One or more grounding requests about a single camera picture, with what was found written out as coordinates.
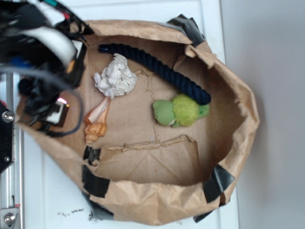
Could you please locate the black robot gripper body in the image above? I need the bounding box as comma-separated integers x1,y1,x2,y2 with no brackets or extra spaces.
0,21,86,134

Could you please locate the white paper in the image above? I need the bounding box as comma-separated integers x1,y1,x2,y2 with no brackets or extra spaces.
94,53,137,99

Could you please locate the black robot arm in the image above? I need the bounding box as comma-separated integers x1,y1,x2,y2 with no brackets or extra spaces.
0,0,93,137

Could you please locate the orange spiral seashell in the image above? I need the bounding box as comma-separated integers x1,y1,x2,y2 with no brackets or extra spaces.
84,96,111,145

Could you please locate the brown paper bag tray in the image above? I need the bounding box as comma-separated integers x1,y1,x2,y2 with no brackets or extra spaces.
22,20,259,225

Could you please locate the green plush frog toy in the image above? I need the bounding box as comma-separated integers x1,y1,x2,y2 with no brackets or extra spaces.
152,94,210,127

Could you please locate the black mounting bracket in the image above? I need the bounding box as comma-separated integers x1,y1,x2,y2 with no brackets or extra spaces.
0,100,14,175

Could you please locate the aluminium frame rail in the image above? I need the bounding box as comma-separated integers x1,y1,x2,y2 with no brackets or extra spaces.
0,73,24,229

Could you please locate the dark blue twisted rope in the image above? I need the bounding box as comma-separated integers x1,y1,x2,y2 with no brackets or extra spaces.
99,43,212,106

